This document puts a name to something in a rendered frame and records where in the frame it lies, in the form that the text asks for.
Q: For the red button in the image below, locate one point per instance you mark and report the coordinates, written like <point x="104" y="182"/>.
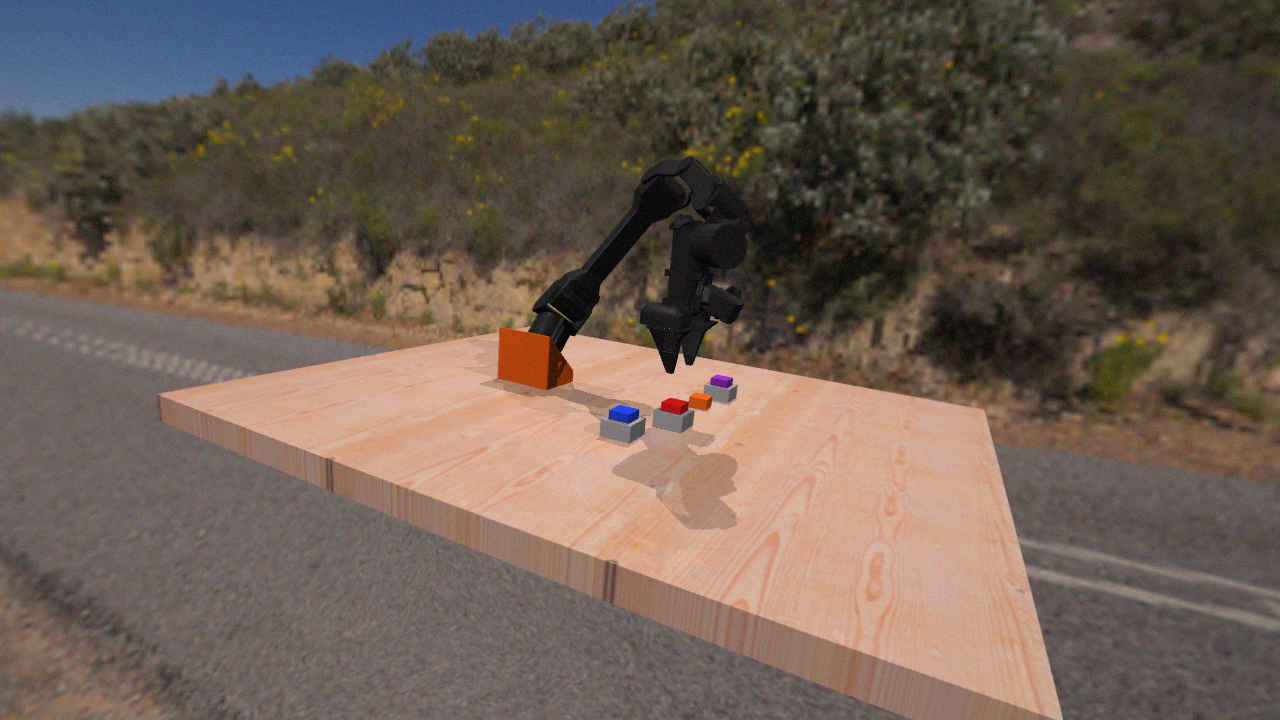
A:
<point x="673" y="415"/>

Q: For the blue button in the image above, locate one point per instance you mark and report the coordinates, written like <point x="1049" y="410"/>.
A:
<point x="623" y="424"/>

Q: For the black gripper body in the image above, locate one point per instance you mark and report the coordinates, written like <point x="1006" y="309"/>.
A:
<point x="675" y="310"/>

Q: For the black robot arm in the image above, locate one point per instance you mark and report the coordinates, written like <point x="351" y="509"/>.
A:
<point x="718" y="242"/>

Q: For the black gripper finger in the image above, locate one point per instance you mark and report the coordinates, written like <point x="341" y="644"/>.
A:
<point x="692" y="341"/>
<point x="668" y="342"/>

